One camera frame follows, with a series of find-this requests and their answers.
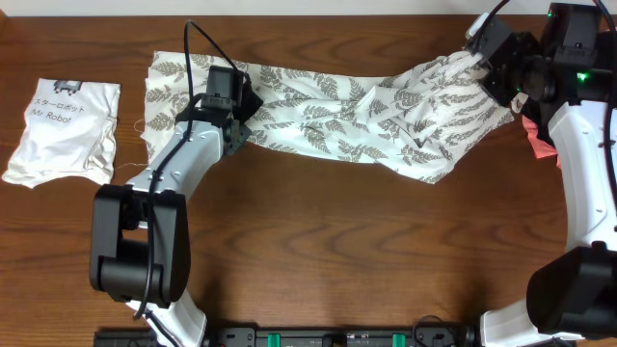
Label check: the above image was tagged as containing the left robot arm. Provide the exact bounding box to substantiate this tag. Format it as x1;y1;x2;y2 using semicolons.
90;83;262;346

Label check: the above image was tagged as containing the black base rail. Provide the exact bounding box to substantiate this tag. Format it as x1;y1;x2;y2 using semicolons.
93;323;481;347

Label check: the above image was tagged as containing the black garment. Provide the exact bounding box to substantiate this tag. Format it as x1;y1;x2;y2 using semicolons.
521;98;559;148

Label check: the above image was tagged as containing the white fern print dress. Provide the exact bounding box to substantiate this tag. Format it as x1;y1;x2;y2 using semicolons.
139;49;516;185

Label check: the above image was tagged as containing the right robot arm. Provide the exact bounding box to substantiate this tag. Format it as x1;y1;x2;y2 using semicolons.
466;1;616;346

